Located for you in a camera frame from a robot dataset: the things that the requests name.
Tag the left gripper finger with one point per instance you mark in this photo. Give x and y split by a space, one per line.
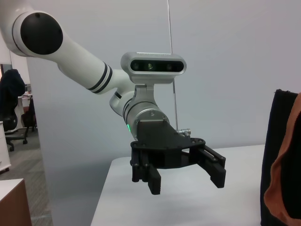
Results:
217 174
154 181

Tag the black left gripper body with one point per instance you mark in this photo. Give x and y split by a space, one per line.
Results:
160 143

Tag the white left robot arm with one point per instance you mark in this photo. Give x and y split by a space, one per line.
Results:
77 61

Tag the black office chair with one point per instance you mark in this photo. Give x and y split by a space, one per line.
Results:
9 123
29 115

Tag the white office desk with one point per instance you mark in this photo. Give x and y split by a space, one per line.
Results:
23 101

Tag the white drawer cabinet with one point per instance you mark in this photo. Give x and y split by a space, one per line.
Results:
3 146

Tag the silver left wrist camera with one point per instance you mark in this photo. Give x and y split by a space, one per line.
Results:
152 67

